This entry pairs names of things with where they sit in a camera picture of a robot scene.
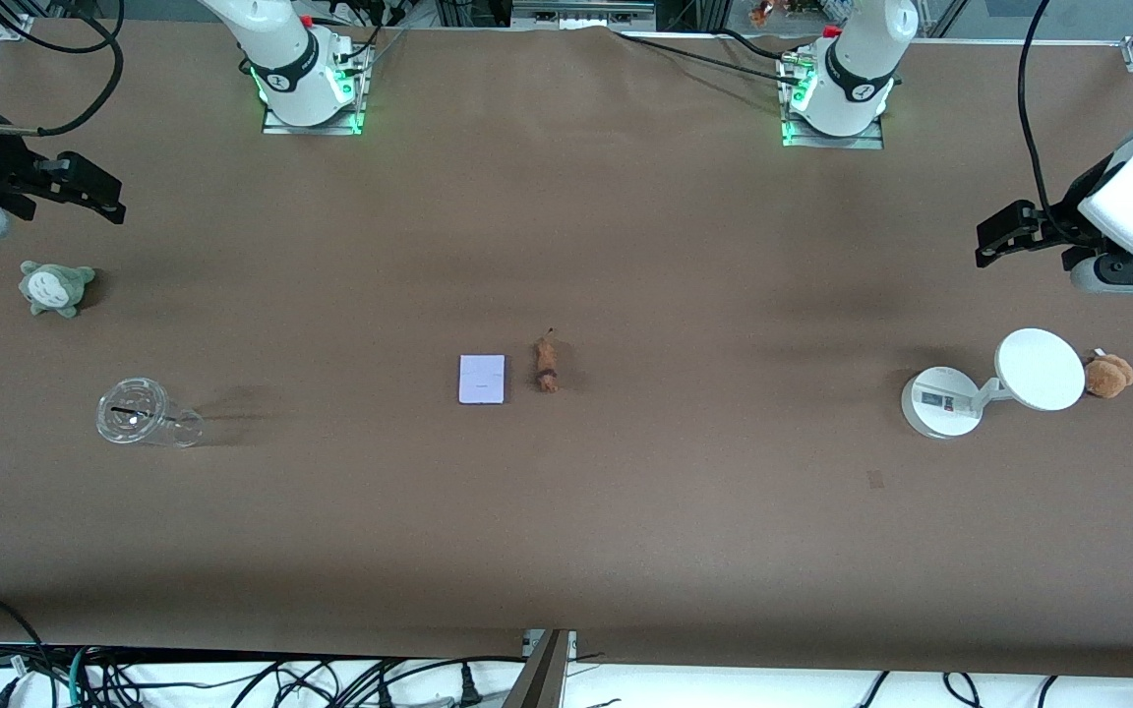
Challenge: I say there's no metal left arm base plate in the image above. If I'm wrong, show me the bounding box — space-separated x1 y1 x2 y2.
781 54 885 150

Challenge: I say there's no black base connector cable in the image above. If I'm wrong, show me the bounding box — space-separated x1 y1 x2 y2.
316 0 410 70

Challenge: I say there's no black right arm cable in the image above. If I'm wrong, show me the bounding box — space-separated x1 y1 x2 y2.
0 0 126 139

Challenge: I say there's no small lavender card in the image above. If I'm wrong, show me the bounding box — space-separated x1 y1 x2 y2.
458 354 507 405

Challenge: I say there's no long black table cable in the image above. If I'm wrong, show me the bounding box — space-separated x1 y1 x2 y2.
611 29 794 80

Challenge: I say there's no clear plastic cup with lid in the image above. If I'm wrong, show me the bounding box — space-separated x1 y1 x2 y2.
96 377 206 448

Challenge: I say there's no grey-green plush creature toy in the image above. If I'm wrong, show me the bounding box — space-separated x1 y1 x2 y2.
19 261 97 319

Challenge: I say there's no brown plush keychain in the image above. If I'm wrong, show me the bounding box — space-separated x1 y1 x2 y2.
1084 348 1133 399

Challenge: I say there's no grey metal device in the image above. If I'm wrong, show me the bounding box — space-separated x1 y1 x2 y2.
512 0 656 30

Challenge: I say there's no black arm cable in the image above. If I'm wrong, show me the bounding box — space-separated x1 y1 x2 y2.
0 0 126 139
1017 0 1084 247

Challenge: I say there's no short black table cable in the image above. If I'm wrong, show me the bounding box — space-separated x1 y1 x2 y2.
714 28 789 60

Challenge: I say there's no white round desk lamp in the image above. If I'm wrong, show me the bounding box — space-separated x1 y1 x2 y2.
901 327 1087 440

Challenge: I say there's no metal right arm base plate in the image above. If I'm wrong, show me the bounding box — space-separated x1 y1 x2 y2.
262 39 368 136

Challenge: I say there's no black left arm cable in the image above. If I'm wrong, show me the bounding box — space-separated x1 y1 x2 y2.
1017 0 1084 247

